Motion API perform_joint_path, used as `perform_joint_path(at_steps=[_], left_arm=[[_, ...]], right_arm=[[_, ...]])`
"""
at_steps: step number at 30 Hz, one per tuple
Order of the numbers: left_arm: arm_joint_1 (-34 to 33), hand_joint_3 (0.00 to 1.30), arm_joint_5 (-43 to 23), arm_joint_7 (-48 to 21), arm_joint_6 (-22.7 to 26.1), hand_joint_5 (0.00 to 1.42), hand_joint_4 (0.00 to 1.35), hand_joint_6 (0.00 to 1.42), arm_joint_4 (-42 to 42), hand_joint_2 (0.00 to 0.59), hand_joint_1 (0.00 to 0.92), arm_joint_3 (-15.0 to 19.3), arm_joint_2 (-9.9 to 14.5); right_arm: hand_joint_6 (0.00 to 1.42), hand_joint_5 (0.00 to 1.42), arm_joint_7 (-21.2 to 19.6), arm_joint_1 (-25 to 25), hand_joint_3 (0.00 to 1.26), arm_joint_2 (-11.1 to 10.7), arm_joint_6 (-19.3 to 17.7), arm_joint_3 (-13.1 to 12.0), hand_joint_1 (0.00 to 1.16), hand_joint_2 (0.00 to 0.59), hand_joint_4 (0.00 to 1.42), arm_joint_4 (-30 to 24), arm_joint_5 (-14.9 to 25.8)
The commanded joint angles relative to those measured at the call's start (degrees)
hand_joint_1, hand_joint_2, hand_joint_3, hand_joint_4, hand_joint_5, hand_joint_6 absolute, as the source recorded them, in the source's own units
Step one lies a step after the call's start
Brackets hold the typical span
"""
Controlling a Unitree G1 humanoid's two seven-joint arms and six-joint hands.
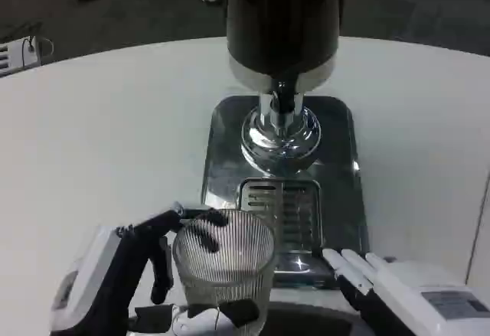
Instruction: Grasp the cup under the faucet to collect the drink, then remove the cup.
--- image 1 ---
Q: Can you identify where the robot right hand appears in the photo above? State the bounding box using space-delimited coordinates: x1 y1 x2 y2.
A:
322 247 490 336

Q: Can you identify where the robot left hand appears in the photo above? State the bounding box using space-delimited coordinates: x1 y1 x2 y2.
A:
49 201 262 336

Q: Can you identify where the clear ribbed glass cup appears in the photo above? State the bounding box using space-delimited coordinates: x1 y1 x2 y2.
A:
171 209 277 330

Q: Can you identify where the steel drip tray grid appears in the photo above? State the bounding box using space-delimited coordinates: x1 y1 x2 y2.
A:
238 177 323 256

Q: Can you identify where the black dispenser tap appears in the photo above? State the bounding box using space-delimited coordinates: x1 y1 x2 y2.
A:
273 78 304 116

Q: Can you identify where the white box device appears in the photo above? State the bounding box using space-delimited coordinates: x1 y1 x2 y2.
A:
0 36 41 79

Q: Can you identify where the black steel drink dispenser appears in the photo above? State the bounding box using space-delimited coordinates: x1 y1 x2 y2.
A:
201 0 369 288

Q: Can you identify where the thin white cable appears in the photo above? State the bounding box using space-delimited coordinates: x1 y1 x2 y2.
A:
21 34 55 63

